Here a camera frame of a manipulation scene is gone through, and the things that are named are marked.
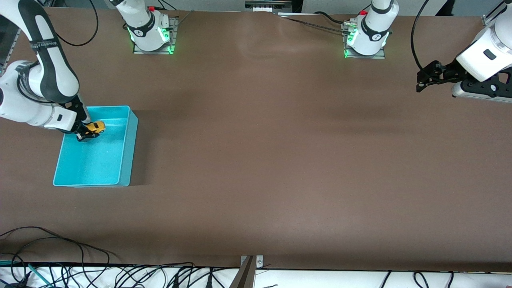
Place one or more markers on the aluminium corner profile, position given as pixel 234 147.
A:
pixel 488 18

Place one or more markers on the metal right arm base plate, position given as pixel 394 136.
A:
pixel 174 32

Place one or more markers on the grey metal pole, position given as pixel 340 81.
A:
pixel 244 278

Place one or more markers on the small metal bracket plate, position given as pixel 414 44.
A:
pixel 259 262

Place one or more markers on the aluminium frame profile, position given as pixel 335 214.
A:
pixel 12 44

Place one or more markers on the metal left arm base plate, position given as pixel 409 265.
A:
pixel 364 57

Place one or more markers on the yellow beetle toy car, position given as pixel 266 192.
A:
pixel 97 127

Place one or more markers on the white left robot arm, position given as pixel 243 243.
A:
pixel 374 32

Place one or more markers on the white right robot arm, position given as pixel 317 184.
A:
pixel 48 68

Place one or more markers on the black power plug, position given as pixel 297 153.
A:
pixel 208 280
pixel 176 280

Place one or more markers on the white flat strip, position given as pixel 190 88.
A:
pixel 296 14

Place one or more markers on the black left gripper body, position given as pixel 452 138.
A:
pixel 448 71

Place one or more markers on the teal plastic bin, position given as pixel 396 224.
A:
pixel 96 164

